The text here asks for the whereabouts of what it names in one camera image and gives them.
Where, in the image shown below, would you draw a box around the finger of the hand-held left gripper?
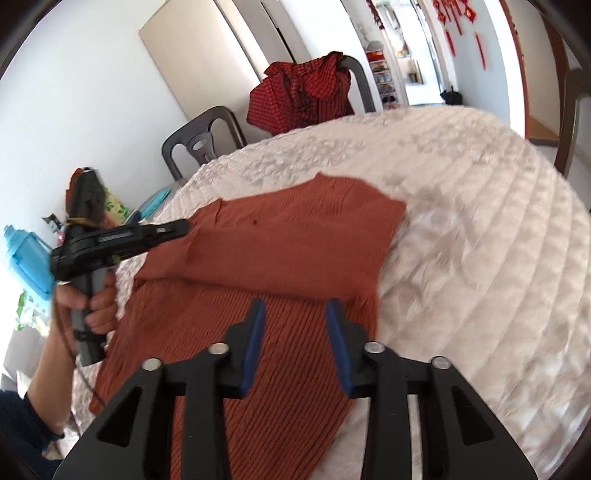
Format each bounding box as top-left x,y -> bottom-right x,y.
137,219 -> 191,247

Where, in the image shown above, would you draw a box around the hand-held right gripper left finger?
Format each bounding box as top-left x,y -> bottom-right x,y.
53,299 -> 267,480

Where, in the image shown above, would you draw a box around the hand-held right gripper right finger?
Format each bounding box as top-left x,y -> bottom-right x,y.
324,299 -> 539,480

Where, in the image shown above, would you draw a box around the rust knitted sweater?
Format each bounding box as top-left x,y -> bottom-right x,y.
89,172 -> 408,480

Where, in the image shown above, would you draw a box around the person's left forearm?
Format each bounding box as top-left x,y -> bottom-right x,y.
0,318 -> 100,462

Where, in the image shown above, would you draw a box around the person's left hand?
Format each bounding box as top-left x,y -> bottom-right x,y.
55,272 -> 118,346

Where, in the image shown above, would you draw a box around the teal plastic box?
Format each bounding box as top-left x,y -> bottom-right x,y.
139,189 -> 174,220

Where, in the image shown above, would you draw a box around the floral printed cloth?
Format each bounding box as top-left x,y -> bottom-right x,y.
104,187 -> 134,227

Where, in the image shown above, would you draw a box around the blue water jug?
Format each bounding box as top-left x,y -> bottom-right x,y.
2,224 -> 58,301

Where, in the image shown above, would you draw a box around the green plant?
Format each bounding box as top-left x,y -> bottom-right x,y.
14,291 -> 33,330

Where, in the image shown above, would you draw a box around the dark chair with oval cutout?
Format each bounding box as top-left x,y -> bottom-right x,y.
161,106 -> 247,182

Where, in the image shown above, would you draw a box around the white quilted floral table cover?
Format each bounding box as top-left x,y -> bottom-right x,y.
65,105 -> 587,480

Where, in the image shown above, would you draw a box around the red black plaid shirt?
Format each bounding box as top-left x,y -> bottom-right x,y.
246,52 -> 356,137

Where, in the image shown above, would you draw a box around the beige leaning board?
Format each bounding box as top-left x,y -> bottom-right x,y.
139,0 -> 296,121

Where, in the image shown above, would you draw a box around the chair draped with plaid shirt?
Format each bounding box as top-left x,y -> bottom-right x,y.
342,55 -> 377,114

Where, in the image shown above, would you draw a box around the shoe rack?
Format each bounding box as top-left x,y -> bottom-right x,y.
365,41 -> 400,112

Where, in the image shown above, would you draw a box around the dark wooden chair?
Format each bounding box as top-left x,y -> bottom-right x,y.
554,69 -> 591,178

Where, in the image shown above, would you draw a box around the red hanging knot decorations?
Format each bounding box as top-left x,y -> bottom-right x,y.
431,0 -> 488,70

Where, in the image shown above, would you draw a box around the brown door frame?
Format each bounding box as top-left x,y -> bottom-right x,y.
501,0 -> 529,139

